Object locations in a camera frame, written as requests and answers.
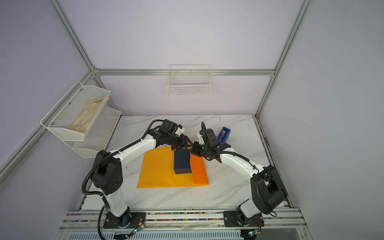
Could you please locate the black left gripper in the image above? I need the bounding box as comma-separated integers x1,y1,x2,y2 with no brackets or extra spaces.
166,134,193,152

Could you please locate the dark navy gift box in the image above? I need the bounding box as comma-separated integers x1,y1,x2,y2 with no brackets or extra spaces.
174,150,192,175

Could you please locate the orange wrapping paper sheet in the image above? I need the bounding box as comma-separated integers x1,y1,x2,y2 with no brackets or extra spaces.
137,147,209,189

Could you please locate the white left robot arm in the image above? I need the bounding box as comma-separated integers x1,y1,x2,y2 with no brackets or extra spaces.
82,130,192,218

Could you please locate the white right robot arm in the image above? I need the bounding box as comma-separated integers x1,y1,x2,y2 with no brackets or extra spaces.
191,142,288,219

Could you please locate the blue tape dispenser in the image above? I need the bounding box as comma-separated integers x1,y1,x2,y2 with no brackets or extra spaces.
217,127,231,143

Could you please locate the white mesh lower shelf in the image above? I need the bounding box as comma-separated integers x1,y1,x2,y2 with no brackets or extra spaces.
72,107,121,159

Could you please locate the white mesh shelf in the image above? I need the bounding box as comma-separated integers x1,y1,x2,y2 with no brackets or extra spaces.
40,81,110,142
72,107,121,159

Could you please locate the beige cloth in shelf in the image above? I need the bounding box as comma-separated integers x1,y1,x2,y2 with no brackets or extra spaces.
70,97,105,134

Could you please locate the white mesh upper shelf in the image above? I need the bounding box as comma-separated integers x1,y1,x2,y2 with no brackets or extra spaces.
40,81,110,142

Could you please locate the white wire wall basket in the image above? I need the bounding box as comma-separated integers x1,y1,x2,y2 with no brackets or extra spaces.
166,65,211,97

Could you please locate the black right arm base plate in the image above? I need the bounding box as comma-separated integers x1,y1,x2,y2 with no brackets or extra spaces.
223,211,265,228

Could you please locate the black corrugated cable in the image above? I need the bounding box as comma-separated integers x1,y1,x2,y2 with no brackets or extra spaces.
80,119,164,240

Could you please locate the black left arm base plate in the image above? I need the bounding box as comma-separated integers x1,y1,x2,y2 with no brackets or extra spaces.
103,212,147,229

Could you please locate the aluminium front rail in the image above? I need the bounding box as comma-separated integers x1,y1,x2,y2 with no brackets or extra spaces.
59,208,308,232

